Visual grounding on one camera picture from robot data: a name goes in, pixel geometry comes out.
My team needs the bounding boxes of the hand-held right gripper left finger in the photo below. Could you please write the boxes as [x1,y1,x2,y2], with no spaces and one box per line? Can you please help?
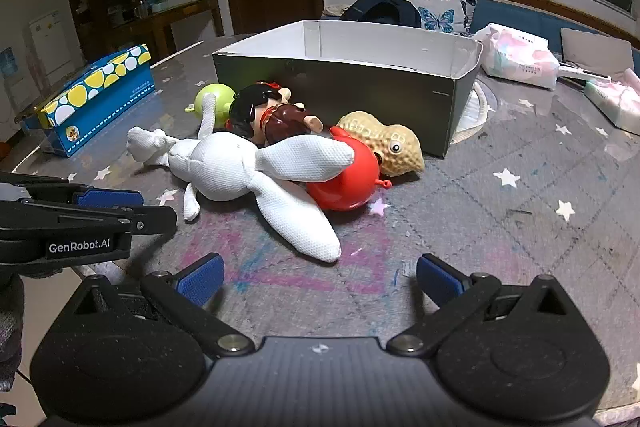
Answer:
[75,253,256,356]

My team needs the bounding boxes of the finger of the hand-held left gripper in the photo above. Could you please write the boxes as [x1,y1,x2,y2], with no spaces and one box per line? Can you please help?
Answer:
[116,205,178,236]
[0,173,145,208]

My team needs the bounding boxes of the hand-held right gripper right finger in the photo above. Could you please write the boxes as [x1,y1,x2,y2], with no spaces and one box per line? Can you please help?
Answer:
[387,253,566,356]

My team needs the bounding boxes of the white plush rabbit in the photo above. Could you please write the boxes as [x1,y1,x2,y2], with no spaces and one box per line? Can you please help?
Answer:
[126,127,355,264]

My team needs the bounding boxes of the tan peanut toy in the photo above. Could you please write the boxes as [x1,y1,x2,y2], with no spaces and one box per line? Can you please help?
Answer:
[336,110,426,178]

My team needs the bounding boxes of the red ball toy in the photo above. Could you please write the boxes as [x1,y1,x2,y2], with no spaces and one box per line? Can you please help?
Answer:
[306,126,392,212]

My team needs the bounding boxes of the green ball toy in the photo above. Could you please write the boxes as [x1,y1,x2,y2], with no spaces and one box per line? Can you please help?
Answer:
[185,83,237,128]

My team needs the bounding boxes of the black-haired doll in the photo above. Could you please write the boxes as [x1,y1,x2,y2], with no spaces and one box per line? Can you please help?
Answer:
[223,80,326,148]

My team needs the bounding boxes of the grey cardboard box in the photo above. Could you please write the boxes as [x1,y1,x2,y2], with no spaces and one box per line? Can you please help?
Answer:
[211,20,485,159]

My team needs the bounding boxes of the blue dotted tissue box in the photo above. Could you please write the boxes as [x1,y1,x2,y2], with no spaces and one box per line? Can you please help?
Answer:
[34,44,156,158]

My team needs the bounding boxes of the grey star tablecloth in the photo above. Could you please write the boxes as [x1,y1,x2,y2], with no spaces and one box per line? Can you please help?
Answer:
[10,32,640,413]

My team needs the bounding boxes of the white refrigerator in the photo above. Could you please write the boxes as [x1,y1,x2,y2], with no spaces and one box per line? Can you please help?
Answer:
[27,9,73,80]

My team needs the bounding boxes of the wooden side table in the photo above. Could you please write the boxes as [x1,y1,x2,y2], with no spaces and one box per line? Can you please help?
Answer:
[107,0,225,62]

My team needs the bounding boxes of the pink white tissue pack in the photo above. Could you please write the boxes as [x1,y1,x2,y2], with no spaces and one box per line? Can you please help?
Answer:
[584,68,640,132]
[472,23,561,91]

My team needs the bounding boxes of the blue sofa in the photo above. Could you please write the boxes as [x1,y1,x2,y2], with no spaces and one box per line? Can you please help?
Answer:
[320,0,640,68]

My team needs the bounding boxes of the butterfly print pillow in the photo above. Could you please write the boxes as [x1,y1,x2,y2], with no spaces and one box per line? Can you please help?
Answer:
[370,0,478,35]

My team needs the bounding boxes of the black backpack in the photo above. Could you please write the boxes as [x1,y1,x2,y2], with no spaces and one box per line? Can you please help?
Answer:
[340,0,423,29]

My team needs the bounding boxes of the grey cushion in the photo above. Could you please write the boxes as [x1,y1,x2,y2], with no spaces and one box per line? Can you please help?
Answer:
[560,28,636,75]

